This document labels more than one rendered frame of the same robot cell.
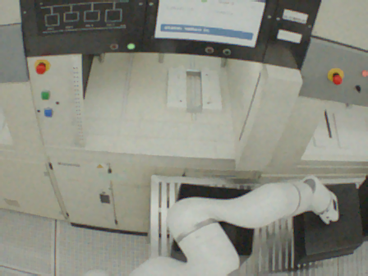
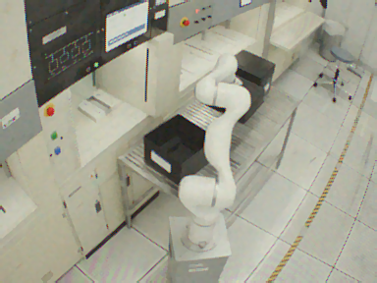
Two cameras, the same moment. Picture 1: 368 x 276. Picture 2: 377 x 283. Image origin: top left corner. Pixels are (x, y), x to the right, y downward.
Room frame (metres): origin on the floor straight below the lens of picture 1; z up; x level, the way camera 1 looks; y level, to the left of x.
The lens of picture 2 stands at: (-0.36, 0.91, 2.30)
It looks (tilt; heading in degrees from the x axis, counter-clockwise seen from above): 44 degrees down; 311
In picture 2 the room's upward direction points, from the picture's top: 6 degrees clockwise
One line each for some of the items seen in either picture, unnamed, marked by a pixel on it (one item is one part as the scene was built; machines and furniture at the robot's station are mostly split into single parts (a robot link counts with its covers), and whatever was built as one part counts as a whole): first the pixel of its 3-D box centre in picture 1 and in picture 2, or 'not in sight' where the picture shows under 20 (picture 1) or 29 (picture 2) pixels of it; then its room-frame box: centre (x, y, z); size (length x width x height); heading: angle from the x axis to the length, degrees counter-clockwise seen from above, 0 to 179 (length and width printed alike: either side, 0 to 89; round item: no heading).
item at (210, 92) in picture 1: (194, 89); (98, 104); (1.22, 0.00, 0.89); 0.22 x 0.21 x 0.04; 9
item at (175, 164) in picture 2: (213, 229); (179, 148); (0.64, -0.16, 0.85); 0.28 x 0.28 x 0.17; 4
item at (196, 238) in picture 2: not in sight; (201, 227); (0.19, 0.12, 0.85); 0.19 x 0.19 x 0.18
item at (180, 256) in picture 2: not in sight; (192, 266); (0.19, 0.12, 0.38); 0.28 x 0.28 x 0.76; 54
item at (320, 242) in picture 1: (330, 220); (235, 93); (0.65, -0.60, 1.02); 0.29 x 0.29 x 0.13; 10
